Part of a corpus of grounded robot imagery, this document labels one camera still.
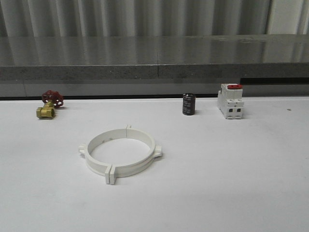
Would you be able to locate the white half-ring pipe clamp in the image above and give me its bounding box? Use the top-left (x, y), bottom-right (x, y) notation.
top-left (79, 126), bottom-right (132, 185)

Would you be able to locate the black cylindrical capacitor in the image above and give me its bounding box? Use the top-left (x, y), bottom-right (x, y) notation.
top-left (182, 93), bottom-right (196, 116)

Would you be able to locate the brass valve red handwheel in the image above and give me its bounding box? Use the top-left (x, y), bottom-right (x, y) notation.
top-left (36, 90), bottom-right (64, 118)

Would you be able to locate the grey stone countertop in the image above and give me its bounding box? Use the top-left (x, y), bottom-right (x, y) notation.
top-left (0, 35), bottom-right (309, 84)

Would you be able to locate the white circuit breaker red switch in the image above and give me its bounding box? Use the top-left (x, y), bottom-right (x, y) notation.
top-left (217, 84), bottom-right (244, 119)

